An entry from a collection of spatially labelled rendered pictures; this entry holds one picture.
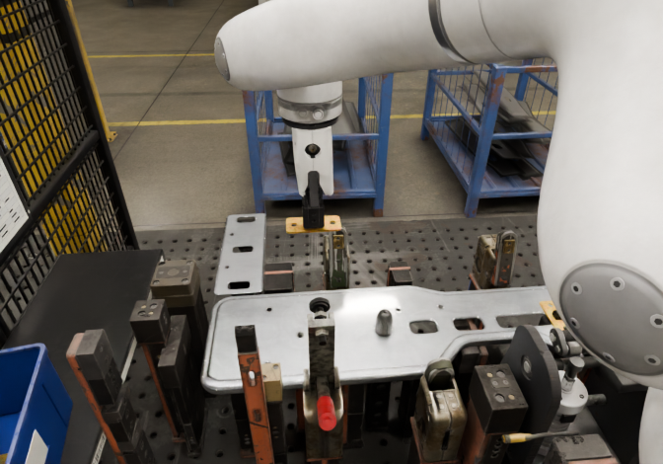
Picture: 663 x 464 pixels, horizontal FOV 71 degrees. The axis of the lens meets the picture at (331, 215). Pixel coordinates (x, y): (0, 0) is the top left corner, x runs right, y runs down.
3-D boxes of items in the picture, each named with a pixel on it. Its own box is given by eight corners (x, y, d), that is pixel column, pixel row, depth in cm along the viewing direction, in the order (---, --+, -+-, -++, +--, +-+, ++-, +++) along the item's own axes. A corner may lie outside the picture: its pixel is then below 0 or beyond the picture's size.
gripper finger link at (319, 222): (325, 198, 64) (326, 237, 68) (324, 187, 67) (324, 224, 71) (302, 199, 64) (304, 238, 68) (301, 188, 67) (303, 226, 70)
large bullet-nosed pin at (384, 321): (389, 328, 89) (392, 303, 85) (393, 341, 86) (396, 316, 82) (373, 329, 89) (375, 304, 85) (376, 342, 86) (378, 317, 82)
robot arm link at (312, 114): (345, 105, 56) (345, 127, 58) (338, 81, 63) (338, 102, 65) (276, 107, 55) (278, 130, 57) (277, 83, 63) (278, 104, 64)
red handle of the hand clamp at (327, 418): (333, 367, 71) (344, 413, 56) (334, 381, 72) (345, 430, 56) (307, 369, 71) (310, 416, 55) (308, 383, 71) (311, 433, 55)
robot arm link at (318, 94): (291, 111, 54) (354, 95, 59) (285, -14, 47) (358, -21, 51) (259, 90, 60) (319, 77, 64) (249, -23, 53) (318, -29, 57)
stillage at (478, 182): (419, 137, 390) (434, 17, 336) (511, 133, 395) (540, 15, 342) (466, 218, 291) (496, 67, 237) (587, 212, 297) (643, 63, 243)
